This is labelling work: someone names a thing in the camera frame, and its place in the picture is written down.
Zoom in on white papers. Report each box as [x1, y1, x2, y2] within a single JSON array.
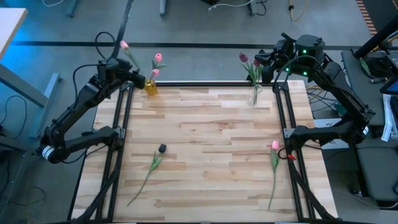
[[381, 93, 398, 142]]

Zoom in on dark grey side desk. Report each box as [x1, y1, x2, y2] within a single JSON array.
[[341, 49, 398, 127], [354, 124, 398, 203]]

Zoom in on black diagonal stand pole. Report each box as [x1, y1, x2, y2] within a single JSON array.
[[354, 14, 398, 59]]

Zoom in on dark red artificial tulip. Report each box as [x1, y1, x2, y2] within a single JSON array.
[[250, 58, 264, 103], [238, 52, 259, 94]]

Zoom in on pale pink artificial tulip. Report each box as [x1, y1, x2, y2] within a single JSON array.
[[119, 40, 150, 85]]

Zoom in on orange striped floor mat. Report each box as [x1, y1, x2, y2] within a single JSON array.
[[355, 0, 377, 35]]

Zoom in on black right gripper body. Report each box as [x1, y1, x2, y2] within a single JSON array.
[[261, 33, 296, 85]]

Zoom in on black monitor with blue screen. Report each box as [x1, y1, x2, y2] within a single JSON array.
[[379, 76, 398, 96]]

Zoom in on yellow glass vase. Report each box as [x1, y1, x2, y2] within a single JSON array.
[[143, 79, 159, 96]]

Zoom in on teal container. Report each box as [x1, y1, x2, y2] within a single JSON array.
[[334, 102, 348, 116]]

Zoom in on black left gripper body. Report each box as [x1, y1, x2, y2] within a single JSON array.
[[117, 59, 136, 85]]

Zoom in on black aluminium table frame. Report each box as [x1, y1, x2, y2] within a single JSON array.
[[70, 74, 338, 224]]

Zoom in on black coiled cable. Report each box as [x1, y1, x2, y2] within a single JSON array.
[[359, 55, 389, 83]]

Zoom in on tangled yellow black floor cables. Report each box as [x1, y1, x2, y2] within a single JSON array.
[[306, 83, 343, 116]]

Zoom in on black floor cable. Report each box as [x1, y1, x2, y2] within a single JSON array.
[[0, 95, 28, 139]]

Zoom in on black artificial tulip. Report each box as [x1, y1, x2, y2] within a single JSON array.
[[126, 143, 168, 207]]

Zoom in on yellow floor cable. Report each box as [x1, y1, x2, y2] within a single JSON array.
[[287, 0, 308, 22]]

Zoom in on clear glass vase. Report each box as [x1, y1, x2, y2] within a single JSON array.
[[248, 83, 264, 108]]

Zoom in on white floor box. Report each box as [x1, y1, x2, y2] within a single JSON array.
[[313, 118, 351, 151]]

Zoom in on white topped grey desk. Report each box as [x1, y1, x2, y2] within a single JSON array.
[[0, 7, 63, 159]]

